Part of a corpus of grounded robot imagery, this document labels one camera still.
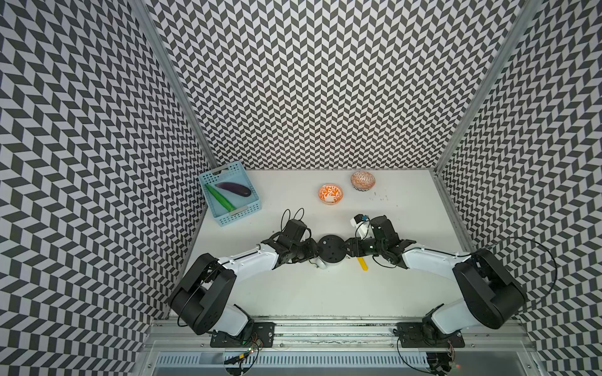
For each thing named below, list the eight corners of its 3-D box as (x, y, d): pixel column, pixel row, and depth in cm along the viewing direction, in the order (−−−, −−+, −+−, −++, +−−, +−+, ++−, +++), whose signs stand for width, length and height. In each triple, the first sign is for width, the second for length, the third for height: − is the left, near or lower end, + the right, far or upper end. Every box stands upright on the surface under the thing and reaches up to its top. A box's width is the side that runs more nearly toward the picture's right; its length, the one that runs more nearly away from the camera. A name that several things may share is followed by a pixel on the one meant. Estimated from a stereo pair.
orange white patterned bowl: (318, 204, 106) (318, 200, 103) (318, 188, 112) (318, 183, 110) (342, 204, 106) (343, 200, 103) (341, 188, 112) (341, 183, 110)
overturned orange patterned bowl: (352, 191, 111) (352, 187, 108) (349, 175, 117) (350, 171, 115) (375, 191, 111) (376, 187, 108) (371, 175, 117) (372, 171, 115)
